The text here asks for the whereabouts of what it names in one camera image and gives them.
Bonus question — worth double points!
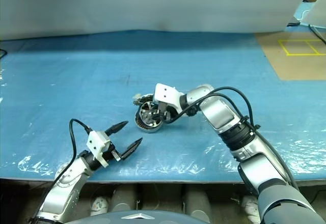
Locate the black spoked rotor cover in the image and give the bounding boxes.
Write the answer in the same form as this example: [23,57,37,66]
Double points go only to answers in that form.
[139,101,165,129]

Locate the white wrapped bundle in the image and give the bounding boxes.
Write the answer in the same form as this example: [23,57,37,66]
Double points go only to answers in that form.
[241,195,260,222]
[90,195,111,216]

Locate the motor stator with copper windings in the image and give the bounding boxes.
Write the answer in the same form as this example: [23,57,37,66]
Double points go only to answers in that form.
[134,101,167,134]

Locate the silver toothed gear plate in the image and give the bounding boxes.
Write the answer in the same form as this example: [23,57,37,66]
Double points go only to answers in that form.
[132,93,155,105]

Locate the thin black background cable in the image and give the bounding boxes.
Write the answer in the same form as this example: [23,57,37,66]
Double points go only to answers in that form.
[309,23,326,44]

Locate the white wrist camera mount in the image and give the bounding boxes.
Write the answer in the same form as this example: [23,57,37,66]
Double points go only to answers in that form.
[86,130,115,169]
[154,83,184,113]

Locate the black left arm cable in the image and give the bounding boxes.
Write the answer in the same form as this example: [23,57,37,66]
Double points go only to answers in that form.
[52,118,93,186]

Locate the blue plastic table sheet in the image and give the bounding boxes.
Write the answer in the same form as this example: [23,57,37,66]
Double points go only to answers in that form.
[0,29,326,184]

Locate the grey rounded cylinder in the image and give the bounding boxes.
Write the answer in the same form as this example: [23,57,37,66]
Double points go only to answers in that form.
[112,185,139,213]
[184,185,212,217]

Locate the white backdrop sheet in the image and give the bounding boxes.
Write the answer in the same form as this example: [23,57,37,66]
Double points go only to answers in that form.
[0,0,316,42]

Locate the light blue foam piece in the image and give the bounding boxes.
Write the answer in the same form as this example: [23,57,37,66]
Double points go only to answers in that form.
[294,1,318,21]

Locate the grey robot torso cover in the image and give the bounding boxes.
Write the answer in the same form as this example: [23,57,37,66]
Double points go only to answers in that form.
[65,210,212,224]

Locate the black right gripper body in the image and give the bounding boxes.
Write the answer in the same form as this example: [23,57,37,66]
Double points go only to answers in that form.
[158,101,179,124]

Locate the brown cardboard sheet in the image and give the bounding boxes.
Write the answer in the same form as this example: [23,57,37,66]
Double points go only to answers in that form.
[255,32,326,81]

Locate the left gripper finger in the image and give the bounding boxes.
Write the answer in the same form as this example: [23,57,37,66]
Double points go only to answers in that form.
[105,121,129,136]
[119,137,144,161]

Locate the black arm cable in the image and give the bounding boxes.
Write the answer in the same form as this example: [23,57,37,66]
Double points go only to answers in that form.
[165,86,300,191]
[52,118,93,186]

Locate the white slanted board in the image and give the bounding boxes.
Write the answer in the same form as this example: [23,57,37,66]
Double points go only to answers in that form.
[303,0,326,29]

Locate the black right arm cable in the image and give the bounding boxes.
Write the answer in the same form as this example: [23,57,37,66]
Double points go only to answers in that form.
[165,86,300,191]

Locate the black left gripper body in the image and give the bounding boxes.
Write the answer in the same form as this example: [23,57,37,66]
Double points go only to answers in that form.
[101,142,123,162]

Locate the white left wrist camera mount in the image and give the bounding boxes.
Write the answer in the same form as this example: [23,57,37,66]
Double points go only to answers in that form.
[86,130,115,169]

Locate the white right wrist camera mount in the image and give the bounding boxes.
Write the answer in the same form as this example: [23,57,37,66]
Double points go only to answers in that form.
[154,83,184,113]

